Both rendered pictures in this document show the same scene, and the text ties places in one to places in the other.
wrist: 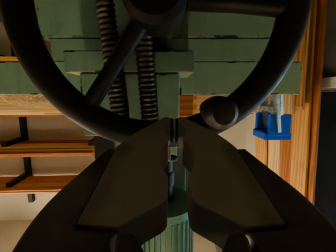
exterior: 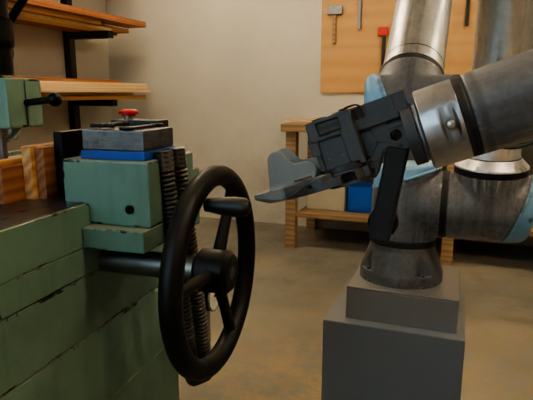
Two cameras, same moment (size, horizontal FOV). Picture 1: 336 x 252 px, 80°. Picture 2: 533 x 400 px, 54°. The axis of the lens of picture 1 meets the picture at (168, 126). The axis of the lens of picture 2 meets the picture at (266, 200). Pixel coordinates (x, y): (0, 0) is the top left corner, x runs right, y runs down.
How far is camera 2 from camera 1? 0.64 m
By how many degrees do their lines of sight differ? 75
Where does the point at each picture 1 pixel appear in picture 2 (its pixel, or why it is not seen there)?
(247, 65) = (24, 268)
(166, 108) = (156, 190)
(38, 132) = not seen: outside the picture
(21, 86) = not seen: hidden behind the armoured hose
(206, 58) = (67, 259)
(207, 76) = (63, 236)
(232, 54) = (42, 276)
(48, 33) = not seen: hidden behind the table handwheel
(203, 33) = (72, 289)
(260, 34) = (16, 318)
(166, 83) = (157, 215)
